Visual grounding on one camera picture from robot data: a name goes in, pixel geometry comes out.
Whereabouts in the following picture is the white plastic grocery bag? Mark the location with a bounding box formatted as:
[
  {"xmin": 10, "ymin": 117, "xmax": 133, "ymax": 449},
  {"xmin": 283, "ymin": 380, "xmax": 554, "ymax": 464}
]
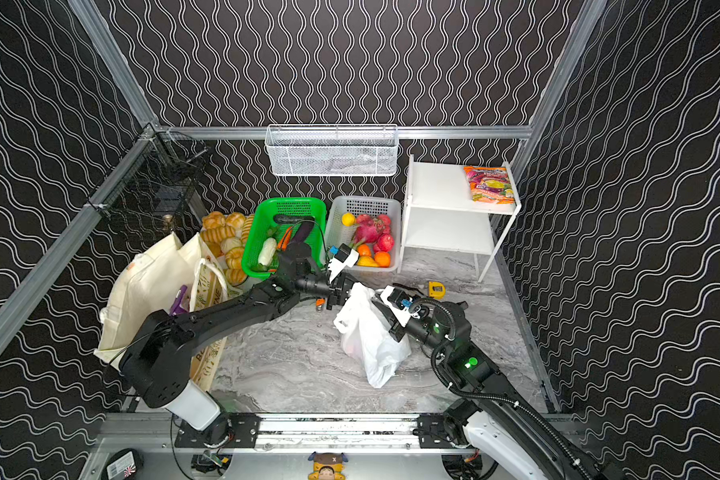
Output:
[{"xmin": 334, "ymin": 283, "xmax": 411, "ymax": 389}]

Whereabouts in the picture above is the green plastic basket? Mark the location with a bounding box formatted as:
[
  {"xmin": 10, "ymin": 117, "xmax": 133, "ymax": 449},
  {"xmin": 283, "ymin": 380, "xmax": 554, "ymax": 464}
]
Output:
[{"xmin": 242, "ymin": 197, "xmax": 327, "ymax": 279}]

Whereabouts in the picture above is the purple Fox's candy bag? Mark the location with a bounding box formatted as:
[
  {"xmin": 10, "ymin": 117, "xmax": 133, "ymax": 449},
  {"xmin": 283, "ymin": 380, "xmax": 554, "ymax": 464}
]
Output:
[{"xmin": 169, "ymin": 285, "xmax": 190, "ymax": 316}]

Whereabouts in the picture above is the cream floral tote bag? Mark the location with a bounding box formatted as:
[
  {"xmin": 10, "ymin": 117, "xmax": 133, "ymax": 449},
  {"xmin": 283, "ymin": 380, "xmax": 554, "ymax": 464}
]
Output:
[{"xmin": 94, "ymin": 234, "xmax": 242, "ymax": 368}]

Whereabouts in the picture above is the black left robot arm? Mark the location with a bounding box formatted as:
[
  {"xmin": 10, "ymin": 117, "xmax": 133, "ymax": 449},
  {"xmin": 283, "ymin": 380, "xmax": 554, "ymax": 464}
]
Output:
[{"xmin": 119, "ymin": 242, "xmax": 357, "ymax": 432}]

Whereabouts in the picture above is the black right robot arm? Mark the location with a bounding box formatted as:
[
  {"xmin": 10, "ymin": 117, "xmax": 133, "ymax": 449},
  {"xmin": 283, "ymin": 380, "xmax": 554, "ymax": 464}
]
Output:
[{"xmin": 374, "ymin": 298, "xmax": 624, "ymax": 479}]

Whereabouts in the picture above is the yellow tape measure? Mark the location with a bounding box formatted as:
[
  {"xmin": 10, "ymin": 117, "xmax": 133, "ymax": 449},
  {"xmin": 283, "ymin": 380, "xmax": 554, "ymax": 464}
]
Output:
[{"xmin": 427, "ymin": 281, "xmax": 446, "ymax": 300}]

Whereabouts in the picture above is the orange fruit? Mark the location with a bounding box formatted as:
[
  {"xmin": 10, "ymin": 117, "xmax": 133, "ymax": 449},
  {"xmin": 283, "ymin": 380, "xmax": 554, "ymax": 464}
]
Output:
[{"xmin": 374, "ymin": 251, "xmax": 391, "ymax": 268}]

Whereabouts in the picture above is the white plastic basket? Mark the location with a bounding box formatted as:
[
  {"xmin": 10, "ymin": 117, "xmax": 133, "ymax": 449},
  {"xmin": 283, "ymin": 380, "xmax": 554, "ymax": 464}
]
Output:
[{"xmin": 325, "ymin": 196, "xmax": 402, "ymax": 272}]

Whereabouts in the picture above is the red apple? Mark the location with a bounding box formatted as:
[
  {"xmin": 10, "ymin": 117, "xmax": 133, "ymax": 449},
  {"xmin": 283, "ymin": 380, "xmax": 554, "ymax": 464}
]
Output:
[{"xmin": 374, "ymin": 233, "xmax": 395, "ymax": 252}]

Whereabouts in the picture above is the pink dragon fruit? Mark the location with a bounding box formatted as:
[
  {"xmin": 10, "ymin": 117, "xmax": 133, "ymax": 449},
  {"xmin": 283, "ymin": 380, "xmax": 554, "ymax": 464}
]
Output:
[{"xmin": 351, "ymin": 214, "xmax": 391, "ymax": 247}]

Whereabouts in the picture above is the yellow lemon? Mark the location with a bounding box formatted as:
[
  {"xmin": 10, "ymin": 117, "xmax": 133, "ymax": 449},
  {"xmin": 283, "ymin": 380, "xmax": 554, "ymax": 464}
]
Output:
[{"xmin": 341, "ymin": 212, "xmax": 357, "ymax": 227}]

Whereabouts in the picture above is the purple eggplant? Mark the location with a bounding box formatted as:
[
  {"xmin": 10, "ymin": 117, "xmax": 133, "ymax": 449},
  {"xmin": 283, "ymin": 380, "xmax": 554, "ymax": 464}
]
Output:
[{"xmin": 291, "ymin": 219, "xmax": 315, "ymax": 243}]

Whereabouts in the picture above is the orange carrot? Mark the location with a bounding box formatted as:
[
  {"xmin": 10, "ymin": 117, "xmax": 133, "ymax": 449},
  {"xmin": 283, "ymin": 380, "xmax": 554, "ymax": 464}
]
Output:
[{"xmin": 277, "ymin": 226, "xmax": 294, "ymax": 251}]

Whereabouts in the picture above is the white daikon radish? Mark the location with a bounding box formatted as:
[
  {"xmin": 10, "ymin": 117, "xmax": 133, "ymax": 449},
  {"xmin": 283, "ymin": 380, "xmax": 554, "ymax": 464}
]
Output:
[{"xmin": 257, "ymin": 237, "xmax": 278, "ymax": 269}]

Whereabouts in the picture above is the dark green cucumber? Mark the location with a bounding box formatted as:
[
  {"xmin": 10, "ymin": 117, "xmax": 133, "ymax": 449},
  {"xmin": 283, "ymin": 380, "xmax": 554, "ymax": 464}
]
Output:
[{"xmin": 273, "ymin": 214, "xmax": 304, "ymax": 225}]

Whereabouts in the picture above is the white two-tier shelf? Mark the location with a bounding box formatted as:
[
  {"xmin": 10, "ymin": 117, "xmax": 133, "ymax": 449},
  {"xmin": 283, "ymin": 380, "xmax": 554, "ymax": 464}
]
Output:
[{"xmin": 397, "ymin": 155, "xmax": 522, "ymax": 283}]

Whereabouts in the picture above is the braided bread middle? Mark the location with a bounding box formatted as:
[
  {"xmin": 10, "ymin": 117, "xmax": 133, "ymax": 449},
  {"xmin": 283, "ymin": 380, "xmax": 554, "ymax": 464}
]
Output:
[{"xmin": 200, "ymin": 211, "xmax": 254, "ymax": 287}]

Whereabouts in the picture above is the orange candy bag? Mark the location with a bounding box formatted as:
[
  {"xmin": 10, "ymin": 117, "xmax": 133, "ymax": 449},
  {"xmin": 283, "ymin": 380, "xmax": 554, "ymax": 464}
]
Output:
[{"xmin": 464, "ymin": 166, "xmax": 515, "ymax": 205}]

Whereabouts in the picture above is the small toy figure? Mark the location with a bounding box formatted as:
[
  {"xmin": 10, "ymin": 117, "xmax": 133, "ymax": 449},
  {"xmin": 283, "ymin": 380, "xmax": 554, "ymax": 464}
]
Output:
[{"xmin": 307, "ymin": 452, "xmax": 348, "ymax": 480}]

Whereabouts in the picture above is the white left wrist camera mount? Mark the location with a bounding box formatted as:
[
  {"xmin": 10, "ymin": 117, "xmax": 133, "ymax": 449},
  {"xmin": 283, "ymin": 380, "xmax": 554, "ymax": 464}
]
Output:
[{"xmin": 327, "ymin": 244, "xmax": 359, "ymax": 283}]

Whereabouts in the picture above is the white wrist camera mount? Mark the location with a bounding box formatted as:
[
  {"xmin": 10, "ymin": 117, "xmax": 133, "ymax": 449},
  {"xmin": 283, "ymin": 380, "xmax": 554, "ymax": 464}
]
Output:
[
  {"xmin": 377, "ymin": 285, "xmax": 422, "ymax": 327},
  {"xmin": 327, "ymin": 244, "xmax": 359, "ymax": 283}
]

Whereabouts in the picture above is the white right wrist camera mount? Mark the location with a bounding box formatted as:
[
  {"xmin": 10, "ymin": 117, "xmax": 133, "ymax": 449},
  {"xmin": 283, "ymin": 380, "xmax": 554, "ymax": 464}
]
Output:
[{"xmin": 377, "ymin": 285, "xmax": 422, "ymax": 327}]

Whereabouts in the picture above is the white wire wall basket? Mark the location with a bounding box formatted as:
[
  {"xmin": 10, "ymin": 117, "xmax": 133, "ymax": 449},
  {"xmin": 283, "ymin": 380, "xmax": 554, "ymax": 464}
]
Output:
[{"xmin": 265, "ymin": 124, "xmax": 399, "ymax": 177}]

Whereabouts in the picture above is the black wire rack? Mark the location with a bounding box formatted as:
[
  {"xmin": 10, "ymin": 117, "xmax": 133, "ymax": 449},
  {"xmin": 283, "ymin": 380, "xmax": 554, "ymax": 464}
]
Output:
[{"xmin": 95, "ymin": 131, "xmax": 210, "ymax": 246}]

